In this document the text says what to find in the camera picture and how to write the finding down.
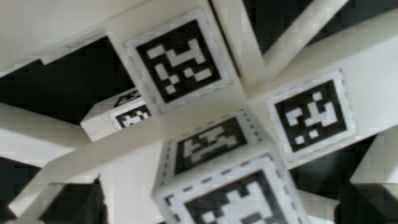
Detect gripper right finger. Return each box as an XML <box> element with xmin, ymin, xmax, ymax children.
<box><xmin>334</xmin><ymin>183</ymin><xmax>398</xmax><ymax>224</ymax></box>

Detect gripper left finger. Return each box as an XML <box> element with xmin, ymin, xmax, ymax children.
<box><xmin>39</xmin><ymin>181</ymin><xmax>108</xmax><ymax>224</ymax></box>

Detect small tagged cube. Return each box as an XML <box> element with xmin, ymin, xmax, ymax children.
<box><xmin>153</xmin><ymin>109</ymin><xmax>311</xmax><ymax>224</ymax></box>

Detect white chair leg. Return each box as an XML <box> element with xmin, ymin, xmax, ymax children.
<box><xmin>80</xmin><ymin>88</ymin><xmax>151</xmax><ymax>141</ymax></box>

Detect white chair back frame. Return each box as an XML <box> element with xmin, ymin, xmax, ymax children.
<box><xmin>0</xmin><ymin>0</ymin><xmax>398</xmax><ymax>224</ymax></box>

